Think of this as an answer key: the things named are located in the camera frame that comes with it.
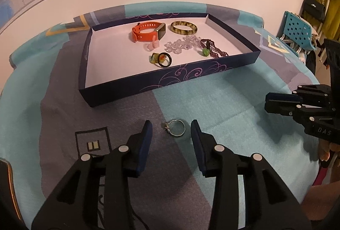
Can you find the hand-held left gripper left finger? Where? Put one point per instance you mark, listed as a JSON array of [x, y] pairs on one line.
[[145, 141]]

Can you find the pink stone jewelry piece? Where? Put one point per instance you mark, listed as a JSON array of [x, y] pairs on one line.
[[152, 45]]

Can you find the blue perforated plastic chair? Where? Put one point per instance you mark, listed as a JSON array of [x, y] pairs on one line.
[[297, 29]]

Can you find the black handbag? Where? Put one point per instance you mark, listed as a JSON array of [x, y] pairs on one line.
[[314, 8]]

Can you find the orange smartwatch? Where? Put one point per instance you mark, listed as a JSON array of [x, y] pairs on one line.
[[143, 35]]

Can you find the person's right forearm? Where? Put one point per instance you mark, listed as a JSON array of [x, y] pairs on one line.
[[322, 208]]

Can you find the mottled green-brown bangle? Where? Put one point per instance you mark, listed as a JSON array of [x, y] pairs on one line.
[[175, 31]]

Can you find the yellow-green hanging garment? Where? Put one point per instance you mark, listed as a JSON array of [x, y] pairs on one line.
[[333, 12]]

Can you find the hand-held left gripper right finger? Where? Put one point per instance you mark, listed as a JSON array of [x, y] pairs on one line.
[[198, 145]]

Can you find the navy box with white inside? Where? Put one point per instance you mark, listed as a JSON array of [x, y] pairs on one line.
[[111, 68]]

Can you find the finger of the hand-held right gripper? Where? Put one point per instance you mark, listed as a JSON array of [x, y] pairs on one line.
[[281, 98], [281, 109]]

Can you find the teal and grey patterned blanket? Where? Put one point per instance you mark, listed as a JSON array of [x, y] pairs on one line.
[[233, 81]]

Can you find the smartphone with gold edge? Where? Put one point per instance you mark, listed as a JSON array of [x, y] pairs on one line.
[[6, 187]]

